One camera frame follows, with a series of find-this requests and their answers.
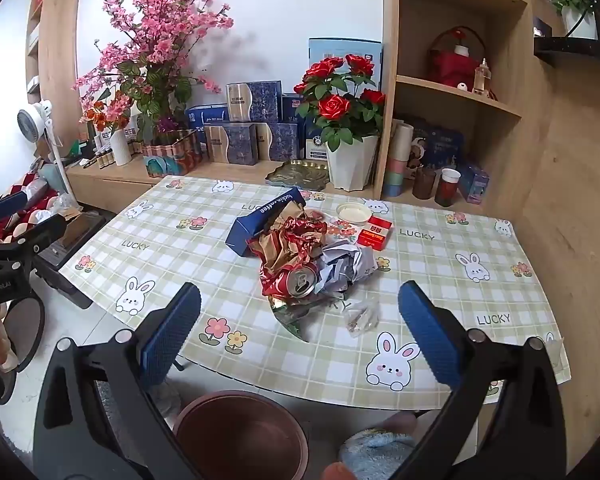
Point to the blue white carton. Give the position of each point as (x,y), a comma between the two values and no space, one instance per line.
(207,117)

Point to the red white checked blanket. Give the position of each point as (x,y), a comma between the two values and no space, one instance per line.
(25,195)

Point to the row of small brown bottles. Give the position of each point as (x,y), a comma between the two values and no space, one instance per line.
(102,157)

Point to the stack of pastel cups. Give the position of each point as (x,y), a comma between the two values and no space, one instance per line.
(395,175)

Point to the green foil wrapper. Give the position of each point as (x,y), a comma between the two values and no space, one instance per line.
(292,317)

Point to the cardboard box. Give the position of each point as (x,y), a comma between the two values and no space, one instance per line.
(82,230)

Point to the grey white paper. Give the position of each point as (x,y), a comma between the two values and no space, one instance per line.
(345,265)

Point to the clear plastic wrapper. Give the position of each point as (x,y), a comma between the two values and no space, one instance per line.
(360,317)

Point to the checked bunny tablecloth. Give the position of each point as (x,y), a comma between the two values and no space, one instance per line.
(205,260)

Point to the light blue carton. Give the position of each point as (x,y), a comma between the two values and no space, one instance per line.
(330,50)

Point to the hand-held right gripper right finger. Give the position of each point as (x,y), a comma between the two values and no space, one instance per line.
(430,330)

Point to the dark blue cartoon box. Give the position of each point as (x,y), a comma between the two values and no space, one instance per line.
(440,142)

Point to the small dark blue box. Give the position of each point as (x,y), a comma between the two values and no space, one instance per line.
(292,107)

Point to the red gold foil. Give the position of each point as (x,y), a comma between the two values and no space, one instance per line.
(290,240)

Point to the red rose plant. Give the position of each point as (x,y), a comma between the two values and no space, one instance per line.
(335,105)

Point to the white rimmed paper cup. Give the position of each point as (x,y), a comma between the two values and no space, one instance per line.
(447,190)

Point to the cream plastic lid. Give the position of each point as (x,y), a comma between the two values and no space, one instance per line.
(352,212)

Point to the wooden shelf unit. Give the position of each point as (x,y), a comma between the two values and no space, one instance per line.
(389,60)

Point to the black stool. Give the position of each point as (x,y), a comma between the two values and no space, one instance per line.
(65,275)

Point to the white standing fan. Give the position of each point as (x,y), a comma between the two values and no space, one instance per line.
(32,120)

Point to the striped wavy planter box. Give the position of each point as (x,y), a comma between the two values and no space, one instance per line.
(172,160)

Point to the glass perfume bottle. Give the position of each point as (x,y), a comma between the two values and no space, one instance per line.
(482,80)

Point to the small purple box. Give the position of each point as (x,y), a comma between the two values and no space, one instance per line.
(474,185)

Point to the green gold leaf tray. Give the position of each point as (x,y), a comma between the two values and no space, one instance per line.
(295,175)

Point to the orange artificial flowers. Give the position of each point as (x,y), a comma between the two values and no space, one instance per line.
(105,115)

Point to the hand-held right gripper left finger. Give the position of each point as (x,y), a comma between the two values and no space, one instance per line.
(172,330)

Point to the clear floral blister pack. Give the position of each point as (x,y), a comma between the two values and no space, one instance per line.
(342,232)

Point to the white blue box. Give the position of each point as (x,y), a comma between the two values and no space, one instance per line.
(316,150)

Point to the red basket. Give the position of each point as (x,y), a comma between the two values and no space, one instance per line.
(450,70)

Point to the black counter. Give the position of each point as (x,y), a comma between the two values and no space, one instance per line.
(575,50)

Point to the pink blossom arrangement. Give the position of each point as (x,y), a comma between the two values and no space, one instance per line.
(165,25)

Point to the small white flowerpot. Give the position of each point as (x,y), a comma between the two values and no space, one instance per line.
(580,25)

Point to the blue fuzzy slipper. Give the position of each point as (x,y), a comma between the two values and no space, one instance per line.
(375,452)

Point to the brown trash bin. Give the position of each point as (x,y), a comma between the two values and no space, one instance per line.
(240,440)

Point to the red cigarette box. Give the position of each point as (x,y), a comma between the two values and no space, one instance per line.
(375,235)

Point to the dark blue paper bag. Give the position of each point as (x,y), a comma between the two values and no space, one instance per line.
(260,225)

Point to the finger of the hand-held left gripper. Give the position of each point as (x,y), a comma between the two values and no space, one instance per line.
(35,237)
(5,206)

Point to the crushed red soda can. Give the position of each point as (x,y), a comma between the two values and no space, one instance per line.
(300,280)

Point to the white ribbed vase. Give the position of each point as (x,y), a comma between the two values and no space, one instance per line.
(121,147)

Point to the brown glass cup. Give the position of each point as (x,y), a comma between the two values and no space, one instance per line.
(425,182)

